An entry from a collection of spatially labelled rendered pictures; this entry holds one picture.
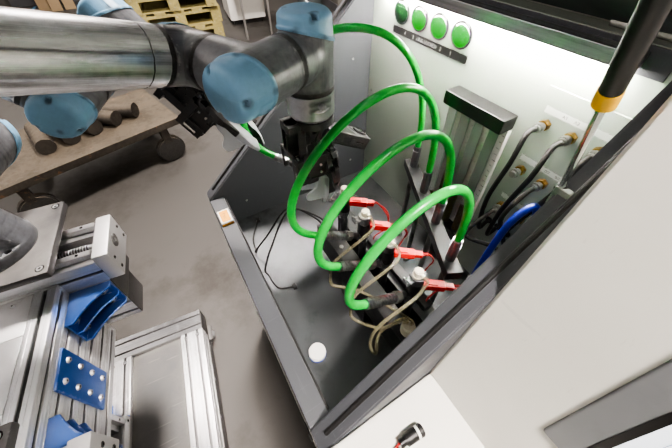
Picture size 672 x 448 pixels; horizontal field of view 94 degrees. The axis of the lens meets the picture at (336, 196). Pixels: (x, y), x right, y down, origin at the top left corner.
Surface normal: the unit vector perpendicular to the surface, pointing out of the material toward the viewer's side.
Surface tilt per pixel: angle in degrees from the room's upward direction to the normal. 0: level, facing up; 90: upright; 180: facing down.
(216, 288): 0
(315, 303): 0
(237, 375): 0
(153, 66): 94
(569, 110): 90
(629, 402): 76
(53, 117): 90
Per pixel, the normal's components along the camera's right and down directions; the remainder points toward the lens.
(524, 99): -0.86, 0.37
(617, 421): -0.84, 0.19
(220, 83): -0.55, 0.60
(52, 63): 0.82, 0.45
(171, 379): -0.01, -0.70
